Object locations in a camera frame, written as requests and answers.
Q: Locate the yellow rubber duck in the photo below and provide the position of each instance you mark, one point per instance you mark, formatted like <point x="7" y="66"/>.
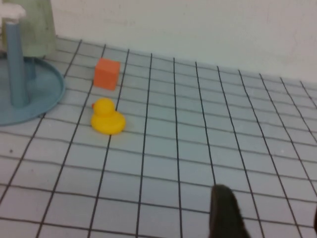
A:
<point x="107" y="121"/>

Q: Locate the green plastic cup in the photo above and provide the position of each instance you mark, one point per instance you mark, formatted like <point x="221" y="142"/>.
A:
<point x="39" y="32"/>

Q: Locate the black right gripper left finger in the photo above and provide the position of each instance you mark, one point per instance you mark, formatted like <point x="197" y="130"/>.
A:
<point x="225" y="215"/>

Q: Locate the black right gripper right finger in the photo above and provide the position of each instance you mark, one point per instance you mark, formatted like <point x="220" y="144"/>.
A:
<point x="315" y="218"/>

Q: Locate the blue cup stand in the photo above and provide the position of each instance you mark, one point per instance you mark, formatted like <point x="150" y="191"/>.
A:
<point x="37" y="99"/>

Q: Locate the orange cube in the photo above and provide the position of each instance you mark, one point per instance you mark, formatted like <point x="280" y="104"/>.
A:
<point x="106" y="74"/>

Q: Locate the white grid tablecloth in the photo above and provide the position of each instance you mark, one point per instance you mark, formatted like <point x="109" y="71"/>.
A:
<point x="173" y="148"/>

